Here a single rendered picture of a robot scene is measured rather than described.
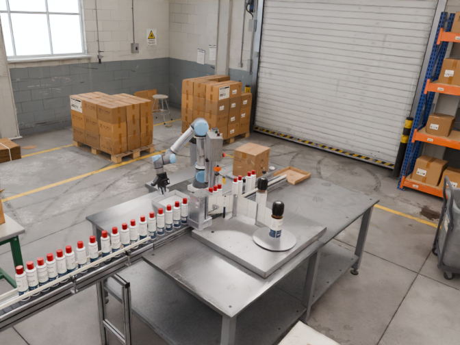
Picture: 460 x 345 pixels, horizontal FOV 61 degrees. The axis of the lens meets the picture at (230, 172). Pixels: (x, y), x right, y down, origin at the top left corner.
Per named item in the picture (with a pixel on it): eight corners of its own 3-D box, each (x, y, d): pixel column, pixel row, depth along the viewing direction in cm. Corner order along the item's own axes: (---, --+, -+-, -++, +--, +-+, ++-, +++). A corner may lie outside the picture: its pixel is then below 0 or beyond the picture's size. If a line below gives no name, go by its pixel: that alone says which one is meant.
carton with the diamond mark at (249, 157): (252, 181, 375) (254, 155, 364) (232, 174, 387) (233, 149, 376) (267, 172, 399) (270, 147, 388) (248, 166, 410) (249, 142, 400)
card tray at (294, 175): (294, 185, 379) (295, 181, 377) (272, 176, 394) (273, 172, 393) (310, 176, 400) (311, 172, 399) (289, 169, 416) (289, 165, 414)
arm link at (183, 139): (199, 111, 335) (161, 151, 344) (200, 114, 325) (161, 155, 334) (209, 120, 339) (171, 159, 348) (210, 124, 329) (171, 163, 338)
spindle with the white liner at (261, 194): (261, 215, 308) (264, 181, 296) (252, 211, 313) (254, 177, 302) (267, 211, 314) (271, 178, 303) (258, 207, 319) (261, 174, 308)
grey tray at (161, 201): (168, 213, 313) (168, 207, 311) (151, 204, 324) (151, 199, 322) (191, 202, 332) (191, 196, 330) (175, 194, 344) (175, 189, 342)
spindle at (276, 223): (276, 242, 271) (280, 206, 260) (265, 237, 276) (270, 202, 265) (283, 237, 277) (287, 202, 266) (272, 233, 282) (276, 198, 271)
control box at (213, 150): (209, 161, 298) (210, 138, 290) (205, 154, 313) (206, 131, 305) (222, 161, 300) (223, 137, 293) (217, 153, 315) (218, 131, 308)
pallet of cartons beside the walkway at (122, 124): (155, 152, 674) (155, 100, 639) (116, 164, 612) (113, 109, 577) (111, 135, 739) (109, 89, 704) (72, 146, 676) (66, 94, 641)
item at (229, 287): (231, 320, 212) (231, 317, 211) (85, 219, 300) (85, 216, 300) (378, 201, 361) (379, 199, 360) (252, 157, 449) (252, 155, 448)
